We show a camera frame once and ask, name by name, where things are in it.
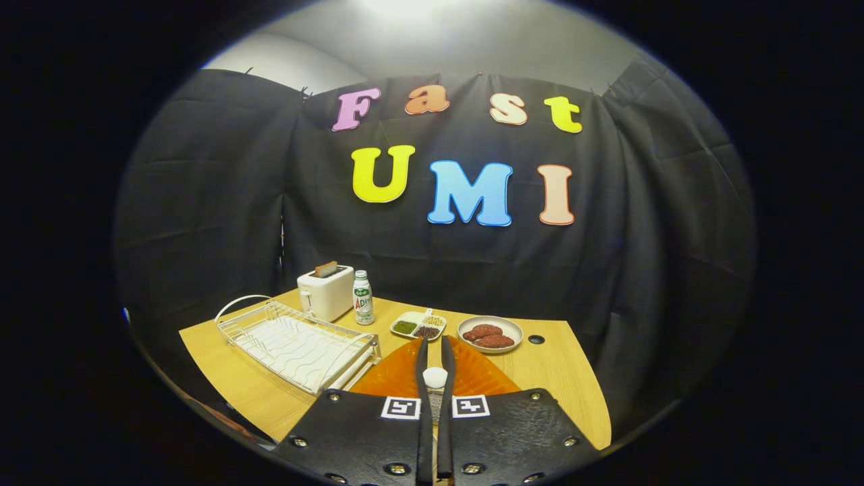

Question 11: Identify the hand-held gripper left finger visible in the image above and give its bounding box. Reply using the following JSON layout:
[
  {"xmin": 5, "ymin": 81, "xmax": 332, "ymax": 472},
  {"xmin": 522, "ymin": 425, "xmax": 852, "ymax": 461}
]
[{"xmin": 273, "ymin": 336, "xmax": 434, "ymax": 486}]

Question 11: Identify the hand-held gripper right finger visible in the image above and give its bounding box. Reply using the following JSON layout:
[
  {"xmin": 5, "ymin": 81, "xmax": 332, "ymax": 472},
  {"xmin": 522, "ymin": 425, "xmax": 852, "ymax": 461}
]
[{"xmin": 437, "ymin": 335, "xmax": 600, "ymax": 486}]

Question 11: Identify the pink striped handle spoon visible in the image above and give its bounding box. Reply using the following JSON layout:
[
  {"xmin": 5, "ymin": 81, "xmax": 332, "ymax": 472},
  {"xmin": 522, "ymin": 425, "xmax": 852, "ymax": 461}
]
[{"xmin": 423, "ymin": 367, "xmax": 450, "ymax": 427}]

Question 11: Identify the white wire dish rack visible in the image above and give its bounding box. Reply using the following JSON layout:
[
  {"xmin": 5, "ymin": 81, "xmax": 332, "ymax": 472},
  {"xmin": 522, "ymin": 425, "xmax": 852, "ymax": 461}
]
[{"xmin": 215, "ymin": 294, "xmax": 382, "ymax": 396}]

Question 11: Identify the beige plate with meat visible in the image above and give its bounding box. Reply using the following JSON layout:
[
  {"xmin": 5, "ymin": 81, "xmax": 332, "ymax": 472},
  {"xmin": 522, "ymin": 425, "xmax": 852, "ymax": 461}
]
[{"xmin": 457, "ymin": 315, "xmax": 524, "ymax": 354}]

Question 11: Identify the white divided bean dish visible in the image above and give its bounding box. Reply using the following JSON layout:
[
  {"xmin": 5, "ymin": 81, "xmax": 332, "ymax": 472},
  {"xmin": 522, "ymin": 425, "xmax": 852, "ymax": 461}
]
[{"xmin": 390, "ymin": 308, "xmax": 448, "ymax": 341}]

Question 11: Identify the white green-label drink bottle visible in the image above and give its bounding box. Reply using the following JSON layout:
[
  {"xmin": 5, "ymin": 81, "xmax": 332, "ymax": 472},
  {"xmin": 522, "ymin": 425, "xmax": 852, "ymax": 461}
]
[{"xmin": 353, "ymin": 270, "xmax": 375, "ymax": 326}]

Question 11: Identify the white toaster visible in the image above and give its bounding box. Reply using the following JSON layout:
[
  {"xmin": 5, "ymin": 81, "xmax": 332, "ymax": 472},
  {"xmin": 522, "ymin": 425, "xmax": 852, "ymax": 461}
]
[{"xmin": 297, "ymin": 265, "xmax": 355, "ymax": 323}]

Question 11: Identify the black backdrop cloth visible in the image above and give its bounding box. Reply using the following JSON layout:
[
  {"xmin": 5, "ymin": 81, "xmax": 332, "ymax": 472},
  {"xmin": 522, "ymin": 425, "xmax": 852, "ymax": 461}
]
[{"xmin": 113, "ymin": 54, "xmax": 757, "ymax": 446}]

